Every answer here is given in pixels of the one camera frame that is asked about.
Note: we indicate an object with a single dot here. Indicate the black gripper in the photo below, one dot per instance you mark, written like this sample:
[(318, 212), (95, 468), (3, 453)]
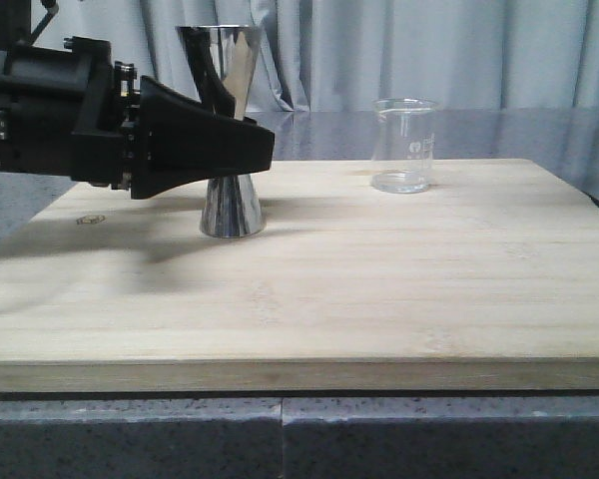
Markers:
[(69, 113)]

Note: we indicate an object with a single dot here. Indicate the grey curtain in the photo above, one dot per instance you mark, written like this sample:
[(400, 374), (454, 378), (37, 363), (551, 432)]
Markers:
[(336, 56)]

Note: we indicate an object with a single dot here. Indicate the steel double jigger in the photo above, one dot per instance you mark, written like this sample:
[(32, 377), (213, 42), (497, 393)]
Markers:
[(232, 208)]

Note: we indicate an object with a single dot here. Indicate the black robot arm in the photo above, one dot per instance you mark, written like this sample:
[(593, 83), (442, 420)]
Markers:
[(0, 30)]

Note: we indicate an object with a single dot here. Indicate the clear glass beaker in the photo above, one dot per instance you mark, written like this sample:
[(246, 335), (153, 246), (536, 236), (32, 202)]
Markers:
[(403, 152)]

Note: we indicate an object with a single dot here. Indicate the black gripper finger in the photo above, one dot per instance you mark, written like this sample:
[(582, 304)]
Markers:
[(205, 56)]

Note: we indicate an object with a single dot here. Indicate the bamboo cutting board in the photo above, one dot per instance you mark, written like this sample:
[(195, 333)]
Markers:
[(489, 280)]

